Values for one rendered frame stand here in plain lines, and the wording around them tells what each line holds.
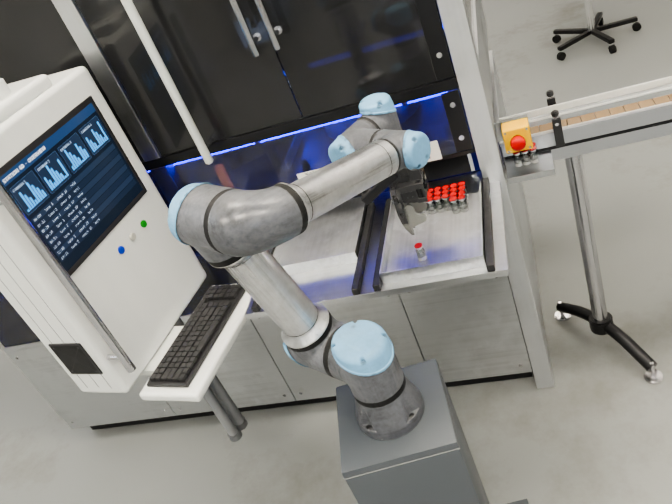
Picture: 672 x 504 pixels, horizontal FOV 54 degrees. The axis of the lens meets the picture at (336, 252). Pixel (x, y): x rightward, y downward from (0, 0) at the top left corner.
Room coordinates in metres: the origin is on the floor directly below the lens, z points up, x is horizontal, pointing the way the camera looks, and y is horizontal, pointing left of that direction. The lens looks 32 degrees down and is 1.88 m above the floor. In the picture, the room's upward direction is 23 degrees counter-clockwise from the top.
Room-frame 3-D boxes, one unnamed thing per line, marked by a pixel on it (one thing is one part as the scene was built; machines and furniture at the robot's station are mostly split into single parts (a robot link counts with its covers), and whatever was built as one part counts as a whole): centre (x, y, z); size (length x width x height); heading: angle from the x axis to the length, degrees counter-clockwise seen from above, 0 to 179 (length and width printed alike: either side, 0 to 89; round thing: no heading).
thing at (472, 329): (2.42, 0.25, 0.44); 2.06 x 1.00 x 0.88; 68
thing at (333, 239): (1.69, 0.01, 0.90); 0.34 x 0.26 x 0.04; 158
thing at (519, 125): (1.58, -0.58, 0.99); 0.08 x 0.07 x 0.07; 158
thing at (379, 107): (1.36, -0.21, 1.28); 0.09 x 0.08 x 0.11; 126
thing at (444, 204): (1.56, -0.30, 0.90); 0.18 x 0.02 x 0.05; 68
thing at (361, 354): (1.03, 0.03, 0.96); 0.13 x 0.12 x 0.14; 36
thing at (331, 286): (1.56, -0.12, 0.87); 0.70 x 0.48 x 0.02; 68
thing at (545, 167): (1.61, -0.61, 0.87); 0.14 x 0.13 x 0.02; 158
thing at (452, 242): (1.45, -0.26, 0.90); 0.34 x 0.26 x 0.04; 158
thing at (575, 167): (1.66, -0.76, 0.46); 0.09 x 0.09 x 0.77; 68
